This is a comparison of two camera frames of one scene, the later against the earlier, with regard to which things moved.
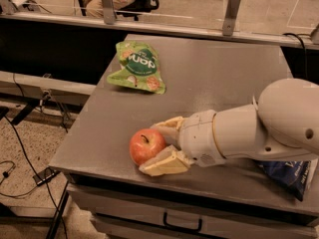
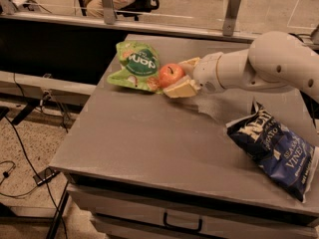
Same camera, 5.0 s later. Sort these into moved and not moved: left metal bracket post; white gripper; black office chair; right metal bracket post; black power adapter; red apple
Moved: white gripper; red apple
Not moved: black power adapter; black office chair; right metal bracket post; left metal bracket post
